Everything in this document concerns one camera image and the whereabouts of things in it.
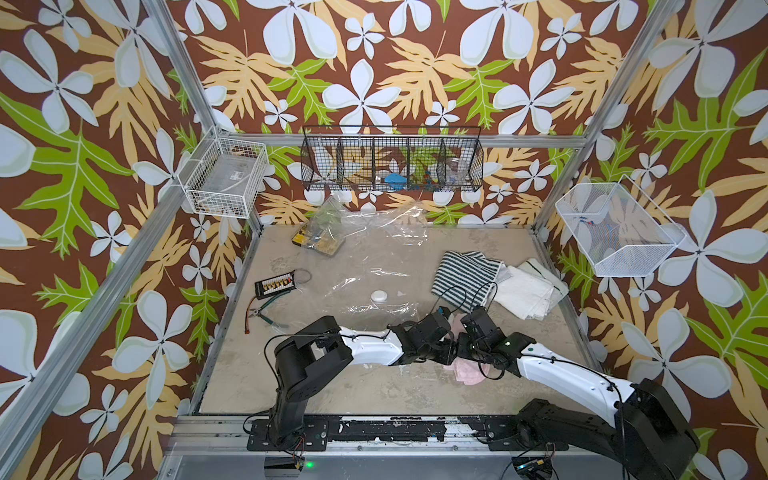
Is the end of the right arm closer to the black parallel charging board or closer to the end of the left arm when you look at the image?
the end of the left arm

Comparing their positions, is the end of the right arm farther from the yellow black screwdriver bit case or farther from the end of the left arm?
the yellow black screwdriver bit case

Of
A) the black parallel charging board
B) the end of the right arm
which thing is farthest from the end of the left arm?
the black parallel charging board

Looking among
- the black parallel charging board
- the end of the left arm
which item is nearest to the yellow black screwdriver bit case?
the black parallel charging board

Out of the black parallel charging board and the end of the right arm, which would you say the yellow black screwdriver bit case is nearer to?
the black parallel charging board

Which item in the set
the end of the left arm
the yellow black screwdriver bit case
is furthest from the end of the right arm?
the yellow black screwdriver bit case

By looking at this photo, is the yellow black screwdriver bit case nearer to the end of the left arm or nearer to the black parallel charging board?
the black parallel charging board
